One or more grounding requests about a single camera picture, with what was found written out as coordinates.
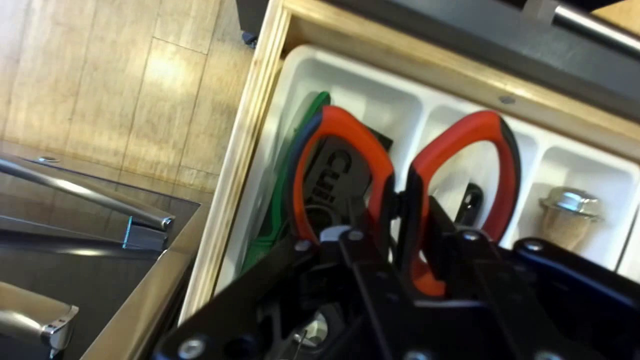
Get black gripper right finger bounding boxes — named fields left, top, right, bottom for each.
left=398, top=195, right=640, bottom=360

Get black sheathed knife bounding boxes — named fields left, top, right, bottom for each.
left=302, top=128, right=395, bottom=232

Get orange handled scissors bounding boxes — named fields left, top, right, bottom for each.
left=285, top=104, right=524, bottom=301

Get wooden kitchen drawer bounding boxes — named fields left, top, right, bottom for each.
left=177, top=0, right=640, bottom=328

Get metal drawer handle bar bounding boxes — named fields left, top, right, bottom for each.
left=522, top=0, right=640, bottom=57

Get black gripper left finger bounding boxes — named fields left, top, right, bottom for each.
left=151, top=227, right=428, bottom=360

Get black utensil handle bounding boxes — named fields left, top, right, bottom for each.
left=458, top=183, right=486, bottom=227

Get white cutlery organizer tray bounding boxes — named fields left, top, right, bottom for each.
left=215, top=45, right=640, bottom=297

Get oven door handle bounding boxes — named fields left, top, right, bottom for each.
left=0, top=154, right=175, bottom=252

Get green flat utensil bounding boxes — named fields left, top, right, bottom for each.
left=240, top=90, right=331, bottom=277

